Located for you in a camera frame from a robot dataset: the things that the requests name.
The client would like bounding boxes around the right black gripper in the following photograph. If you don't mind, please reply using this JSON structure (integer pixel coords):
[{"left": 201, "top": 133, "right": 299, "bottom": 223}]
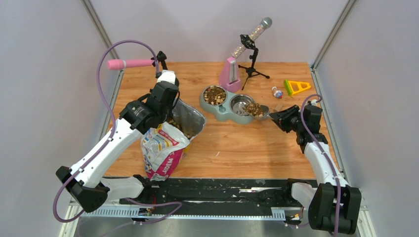
[{"left": 269, "top": 105, "right": 304, "bottom": 133}]

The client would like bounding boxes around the metal food scoop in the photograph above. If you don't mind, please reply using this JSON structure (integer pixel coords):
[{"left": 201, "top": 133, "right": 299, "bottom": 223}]
[{"left": 244, "top": 103, "right": 272, "bottom": 120}]

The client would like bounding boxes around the pet food bag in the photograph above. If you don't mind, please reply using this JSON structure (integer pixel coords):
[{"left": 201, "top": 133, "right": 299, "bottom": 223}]
[{"left": 140, "top": 100, "right": 207, "bottom": 181}]

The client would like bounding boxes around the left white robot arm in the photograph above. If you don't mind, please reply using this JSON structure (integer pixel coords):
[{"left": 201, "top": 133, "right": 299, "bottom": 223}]
[{"left": 56, "top": 81, "right": 179, "bottom": 213}]

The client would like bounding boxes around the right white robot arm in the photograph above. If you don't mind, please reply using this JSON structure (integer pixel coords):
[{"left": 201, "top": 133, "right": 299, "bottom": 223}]
[{"left": 270, "top": 105, "right": 362, "bottom": 235}]

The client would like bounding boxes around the grey double pet bowl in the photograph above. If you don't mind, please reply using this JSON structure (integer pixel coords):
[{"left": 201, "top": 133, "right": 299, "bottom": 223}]
[{"left": 199, "top": 85, "right": 255, "bottom": 125}]

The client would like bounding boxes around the small wooden block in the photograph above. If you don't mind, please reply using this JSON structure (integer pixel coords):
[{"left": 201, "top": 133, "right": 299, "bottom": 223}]
[{"left": 273, "top": 104, "right": 284, "bottom": 112}]

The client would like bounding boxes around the yellow green triangle toy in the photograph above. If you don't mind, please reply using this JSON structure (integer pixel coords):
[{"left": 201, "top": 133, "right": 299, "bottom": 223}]
[{"left": 284, "top": 79, "right": 311, "bottom": 96}]

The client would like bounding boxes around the pink microphone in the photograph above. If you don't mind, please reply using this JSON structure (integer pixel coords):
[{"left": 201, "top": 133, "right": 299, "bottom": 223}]
[{"left": 107, "top": 59, "right": 154, "bottom": 70}]

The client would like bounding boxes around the pink metronome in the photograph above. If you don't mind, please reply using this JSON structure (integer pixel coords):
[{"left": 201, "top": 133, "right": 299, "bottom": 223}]
[{"left": 219, "top": 57, "right": 241, "bottom": 93}]

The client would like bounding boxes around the black tripod mic stand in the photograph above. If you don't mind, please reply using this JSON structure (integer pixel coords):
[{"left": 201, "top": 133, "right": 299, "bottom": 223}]
[{"left": 238, "top": 35, "right": 270, "bottom": 91}]

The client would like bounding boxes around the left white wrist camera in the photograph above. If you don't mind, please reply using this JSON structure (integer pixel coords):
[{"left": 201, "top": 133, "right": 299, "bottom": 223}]
[{"left": 157, "top": 70, "right": 179, "bottom": 86}]

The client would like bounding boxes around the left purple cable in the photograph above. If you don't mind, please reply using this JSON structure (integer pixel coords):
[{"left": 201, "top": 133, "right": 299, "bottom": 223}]
[{"left": 53, "top": 39, "right": 161, "bottom": 224}]

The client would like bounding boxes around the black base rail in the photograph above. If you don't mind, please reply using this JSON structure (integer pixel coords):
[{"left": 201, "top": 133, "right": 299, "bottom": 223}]
[{"left": 82, "top": 176, "right": 364, "bottom": 226}]

